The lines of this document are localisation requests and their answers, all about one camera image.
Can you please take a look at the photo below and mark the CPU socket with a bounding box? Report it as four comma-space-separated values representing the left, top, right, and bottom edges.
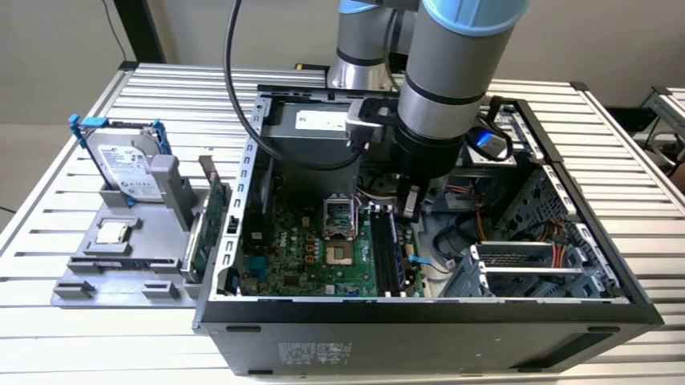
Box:
323, 236, 359, 268

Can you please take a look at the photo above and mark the metal socket cover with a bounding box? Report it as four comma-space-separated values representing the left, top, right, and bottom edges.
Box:
322, 194, 359, 237

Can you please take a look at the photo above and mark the green motherboard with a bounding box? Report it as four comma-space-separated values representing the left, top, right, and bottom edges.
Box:
238, 200, 429, 298

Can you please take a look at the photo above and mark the red yellow wire bundle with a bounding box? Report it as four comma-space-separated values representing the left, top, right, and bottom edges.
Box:
537, 218, 569, 269

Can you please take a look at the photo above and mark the black upright post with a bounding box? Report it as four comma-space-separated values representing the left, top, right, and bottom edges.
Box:
112, 0, 166, 65

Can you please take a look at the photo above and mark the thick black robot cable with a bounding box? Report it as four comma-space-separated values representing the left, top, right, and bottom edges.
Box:
223, 0, 370, 174

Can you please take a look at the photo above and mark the silver CPU chip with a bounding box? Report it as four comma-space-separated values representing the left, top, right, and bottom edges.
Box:
94, 222, 132, 246

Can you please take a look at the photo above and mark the grey parts rack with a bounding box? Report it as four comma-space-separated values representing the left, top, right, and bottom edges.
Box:
48, 158, 235, 312

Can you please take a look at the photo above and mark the metal slat side table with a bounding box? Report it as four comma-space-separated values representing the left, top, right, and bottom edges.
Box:
636, 85, 685, 177

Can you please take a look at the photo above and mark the black looped cable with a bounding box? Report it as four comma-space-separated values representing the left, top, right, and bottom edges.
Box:
431, 222, 481, 268

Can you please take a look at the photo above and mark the grey metal disk bay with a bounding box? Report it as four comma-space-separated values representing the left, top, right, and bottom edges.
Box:
442, 239, 625, 298

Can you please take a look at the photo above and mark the grey power supply unit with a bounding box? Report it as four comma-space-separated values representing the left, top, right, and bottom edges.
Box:
261, 102, 366, 201

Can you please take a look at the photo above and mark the green graphics card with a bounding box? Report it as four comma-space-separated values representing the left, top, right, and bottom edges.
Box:
180, 156, 233, 286

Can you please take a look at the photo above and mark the black open PC case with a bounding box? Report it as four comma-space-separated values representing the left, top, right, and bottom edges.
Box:
191, 83, 666, 377

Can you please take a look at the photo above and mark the orange data wire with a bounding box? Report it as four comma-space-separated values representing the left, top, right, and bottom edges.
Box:
473, 188, 488, 244

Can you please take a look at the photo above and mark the hard disk in blue carrier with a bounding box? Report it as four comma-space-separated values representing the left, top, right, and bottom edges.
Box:
67, 115, 171, 209

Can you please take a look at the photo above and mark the black RAM slot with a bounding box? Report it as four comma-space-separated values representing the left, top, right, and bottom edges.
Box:
377, 207, 394, 296
383, 207, 401, 296
370, 207, 386, 296

